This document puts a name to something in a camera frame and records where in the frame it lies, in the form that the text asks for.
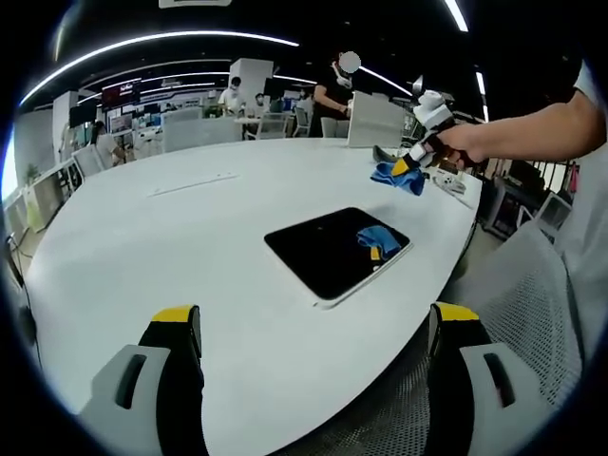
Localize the black curved headset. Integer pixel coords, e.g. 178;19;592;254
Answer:
371;144;405;163

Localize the black power adapter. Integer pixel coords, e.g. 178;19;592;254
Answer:
18;306;38;344

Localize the person's right hand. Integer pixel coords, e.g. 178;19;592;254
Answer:
437;123;486;168

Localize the black cable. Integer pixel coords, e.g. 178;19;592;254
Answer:
27;332;48;379

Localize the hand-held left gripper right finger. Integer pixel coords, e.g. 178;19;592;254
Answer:
427;301;547;456

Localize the blue cleaning cloth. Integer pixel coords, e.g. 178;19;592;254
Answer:
370;160;426;198

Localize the grey desk partition panel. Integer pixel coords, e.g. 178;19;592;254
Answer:
347;89;408;149

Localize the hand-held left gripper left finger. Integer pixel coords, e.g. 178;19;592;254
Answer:
78;303;210;456

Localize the small white round device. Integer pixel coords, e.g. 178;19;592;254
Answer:
432;173;466;194

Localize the grey mesh office chair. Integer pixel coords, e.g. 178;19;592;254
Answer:
279;220;586;456

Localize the red wall screen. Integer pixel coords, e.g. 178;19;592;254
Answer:
101;81;143;107

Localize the long grey desk partition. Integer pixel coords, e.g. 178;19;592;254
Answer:
161;107;244;154

